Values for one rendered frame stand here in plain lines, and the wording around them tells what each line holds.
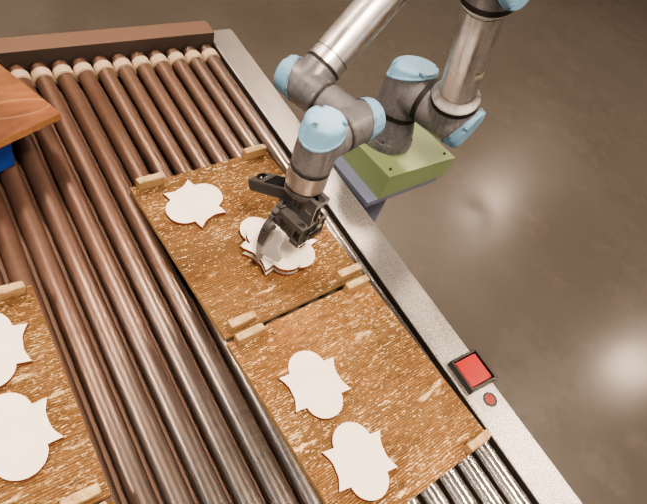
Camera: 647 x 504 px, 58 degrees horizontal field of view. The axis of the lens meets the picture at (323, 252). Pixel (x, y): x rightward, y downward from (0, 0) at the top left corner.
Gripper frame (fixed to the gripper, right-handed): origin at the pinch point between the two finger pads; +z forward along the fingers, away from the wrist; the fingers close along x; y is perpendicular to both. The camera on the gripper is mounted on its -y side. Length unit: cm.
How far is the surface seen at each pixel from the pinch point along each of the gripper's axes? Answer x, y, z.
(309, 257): 4.4, 6.4, 0.8
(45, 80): -8, -71, 4
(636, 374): 155, 103, 95
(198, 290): -17.9, -2.4, 4.0
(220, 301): -16.1, 2.2, 4.0
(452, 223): 153, -2, 93
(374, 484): -20, 46, 4
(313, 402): -17.4, 29.1, 3.7
